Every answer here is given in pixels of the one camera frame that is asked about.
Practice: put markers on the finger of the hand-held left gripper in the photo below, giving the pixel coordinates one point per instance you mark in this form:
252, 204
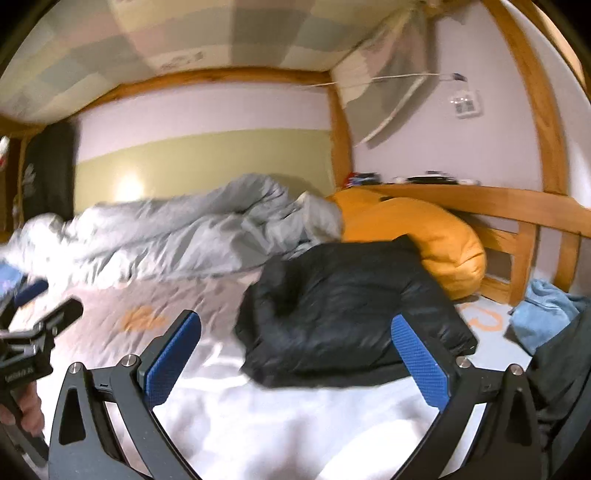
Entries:
62, 316
32, 290

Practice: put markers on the light grey-blue duvet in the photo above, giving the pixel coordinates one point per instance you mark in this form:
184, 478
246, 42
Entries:
184, 240

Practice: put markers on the dark grey cloth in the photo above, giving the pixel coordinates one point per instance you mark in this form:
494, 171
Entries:
558, 383

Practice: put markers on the blue pillow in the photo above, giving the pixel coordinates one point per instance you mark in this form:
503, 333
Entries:
9, 279

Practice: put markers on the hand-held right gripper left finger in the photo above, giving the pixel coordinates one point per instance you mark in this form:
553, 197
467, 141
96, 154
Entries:
173, 357

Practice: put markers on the pale hanging cloth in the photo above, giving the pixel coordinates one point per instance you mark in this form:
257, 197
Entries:
392, 101

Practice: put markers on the black flat device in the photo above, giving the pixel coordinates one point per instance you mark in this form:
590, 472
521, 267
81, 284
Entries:
431, 177

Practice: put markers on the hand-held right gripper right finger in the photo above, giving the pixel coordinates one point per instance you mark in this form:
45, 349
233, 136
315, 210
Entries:
420, 364

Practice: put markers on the grey printed bed sheet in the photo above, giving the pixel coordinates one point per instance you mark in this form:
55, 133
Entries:
254, 424

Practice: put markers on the white plush toy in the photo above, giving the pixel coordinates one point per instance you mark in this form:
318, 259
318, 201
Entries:
3, 152

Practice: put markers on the wooden bunk bed frame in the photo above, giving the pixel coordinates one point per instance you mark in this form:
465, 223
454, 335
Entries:
508, 203

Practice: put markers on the black quilted down jacket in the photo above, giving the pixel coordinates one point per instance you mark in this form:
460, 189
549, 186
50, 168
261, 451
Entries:
346, 300

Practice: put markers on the red and blue packets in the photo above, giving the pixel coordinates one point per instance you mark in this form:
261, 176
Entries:
361, 178

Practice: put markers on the person's left hand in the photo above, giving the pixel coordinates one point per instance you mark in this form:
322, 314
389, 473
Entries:
27, 410

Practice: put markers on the black hanging bag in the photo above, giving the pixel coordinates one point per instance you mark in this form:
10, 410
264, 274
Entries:
51, 175

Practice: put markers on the light blue garment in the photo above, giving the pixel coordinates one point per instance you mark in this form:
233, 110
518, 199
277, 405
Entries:
545, 314

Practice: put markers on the yellow plush pillow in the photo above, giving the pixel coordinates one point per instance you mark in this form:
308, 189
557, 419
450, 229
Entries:
415, 221

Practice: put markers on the pastel checkered canopy cloth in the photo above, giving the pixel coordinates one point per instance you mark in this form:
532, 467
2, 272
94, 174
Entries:
184, 37

